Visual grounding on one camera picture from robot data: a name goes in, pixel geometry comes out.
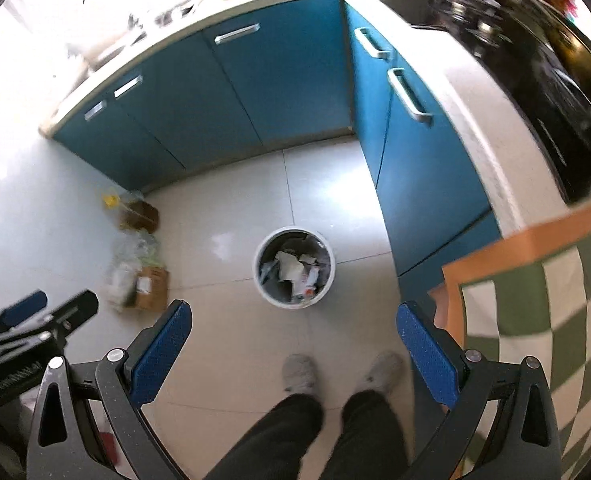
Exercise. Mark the oil bottle yellow cap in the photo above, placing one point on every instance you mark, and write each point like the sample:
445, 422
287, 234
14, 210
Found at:
131, 214

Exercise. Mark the black stove top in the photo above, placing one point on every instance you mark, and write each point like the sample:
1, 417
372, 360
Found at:
539, 59

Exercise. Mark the green checkered tablecloth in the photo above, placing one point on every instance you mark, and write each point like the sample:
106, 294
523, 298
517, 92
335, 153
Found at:
530, 295

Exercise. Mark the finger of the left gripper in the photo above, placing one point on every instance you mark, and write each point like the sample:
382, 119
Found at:
67, 318
17, 313

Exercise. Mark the grey slipper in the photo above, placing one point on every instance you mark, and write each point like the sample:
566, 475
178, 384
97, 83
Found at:
385, 374
299, 375

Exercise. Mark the white trash bin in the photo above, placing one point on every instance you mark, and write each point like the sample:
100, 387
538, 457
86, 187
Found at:
294, 268

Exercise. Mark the right grey slipper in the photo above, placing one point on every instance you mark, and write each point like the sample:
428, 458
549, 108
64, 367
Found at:
385, 374

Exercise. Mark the left grey slipper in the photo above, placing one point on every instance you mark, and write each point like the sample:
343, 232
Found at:
299, 375

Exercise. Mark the small cardboard box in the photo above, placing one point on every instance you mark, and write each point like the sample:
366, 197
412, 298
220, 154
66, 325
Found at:
151, 292

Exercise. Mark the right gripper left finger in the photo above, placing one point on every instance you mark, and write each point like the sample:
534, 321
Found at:
64, 438

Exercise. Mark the clear plastic bags pile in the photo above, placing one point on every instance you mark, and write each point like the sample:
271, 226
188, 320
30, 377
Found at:
133, 251

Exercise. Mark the blue kitchen cabinets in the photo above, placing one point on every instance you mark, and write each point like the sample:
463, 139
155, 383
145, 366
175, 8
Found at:
280, 76

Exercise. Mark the right black trouser leg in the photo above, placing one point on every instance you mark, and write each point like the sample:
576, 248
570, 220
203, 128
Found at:
371, 444

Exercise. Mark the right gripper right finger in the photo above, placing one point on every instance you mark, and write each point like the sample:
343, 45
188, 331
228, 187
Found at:
523, 442

